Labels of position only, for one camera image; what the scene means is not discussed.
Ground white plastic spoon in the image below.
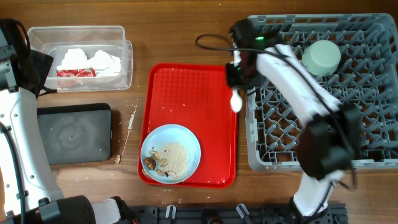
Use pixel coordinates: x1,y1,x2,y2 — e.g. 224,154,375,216
230,50,243,113

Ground green plastic bowl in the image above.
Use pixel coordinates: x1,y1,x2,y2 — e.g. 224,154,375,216
302,40,341,76

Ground light blue plate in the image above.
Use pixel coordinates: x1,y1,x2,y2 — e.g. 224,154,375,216
140,124,201,184

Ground food scraps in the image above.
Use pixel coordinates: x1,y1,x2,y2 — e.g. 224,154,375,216
144,142,189,180

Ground white napkin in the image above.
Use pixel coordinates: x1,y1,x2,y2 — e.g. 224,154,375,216
56,49,121,77

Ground red snack wrapper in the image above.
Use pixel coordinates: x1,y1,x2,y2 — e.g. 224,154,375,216
56,68,96,78

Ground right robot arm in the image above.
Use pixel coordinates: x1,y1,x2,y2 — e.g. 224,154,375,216
226,19,361,223

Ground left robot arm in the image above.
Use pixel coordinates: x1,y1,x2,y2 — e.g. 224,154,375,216
1,19,140,223

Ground grey dishwasher rack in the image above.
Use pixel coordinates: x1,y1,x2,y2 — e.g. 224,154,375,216
245,14,397,171

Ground red serving tray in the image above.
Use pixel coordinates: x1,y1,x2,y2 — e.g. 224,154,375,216
141,63,237,189

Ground black plastic tray bin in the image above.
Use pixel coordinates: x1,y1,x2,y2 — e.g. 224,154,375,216
37,103,112,165

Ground clear plastic bin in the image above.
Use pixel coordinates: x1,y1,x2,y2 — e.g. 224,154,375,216
27,26,133,92

